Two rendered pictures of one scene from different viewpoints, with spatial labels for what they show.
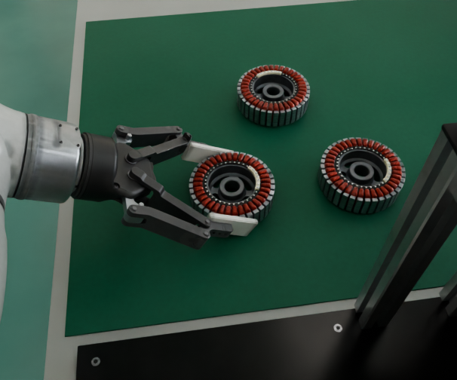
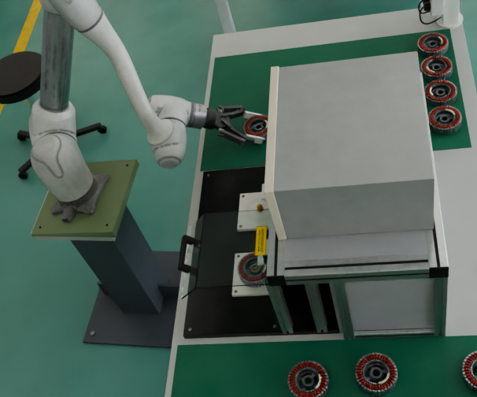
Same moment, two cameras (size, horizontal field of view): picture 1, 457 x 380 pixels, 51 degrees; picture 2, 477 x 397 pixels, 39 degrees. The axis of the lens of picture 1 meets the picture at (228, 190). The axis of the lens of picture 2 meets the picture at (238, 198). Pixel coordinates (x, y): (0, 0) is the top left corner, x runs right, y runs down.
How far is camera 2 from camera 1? 1.92 m
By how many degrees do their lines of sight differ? 17
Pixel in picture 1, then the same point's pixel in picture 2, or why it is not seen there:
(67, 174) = (201, 120)
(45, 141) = (196, 110)
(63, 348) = (199, 174)
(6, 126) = (186, 105)
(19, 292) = (179, 200)
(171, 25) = (251, 58)
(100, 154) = (212, 114)
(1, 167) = (185, 116)
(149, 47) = (240, 69)
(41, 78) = (194, 70)
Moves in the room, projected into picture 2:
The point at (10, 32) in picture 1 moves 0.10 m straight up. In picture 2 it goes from (174, 35) to (169, 22)
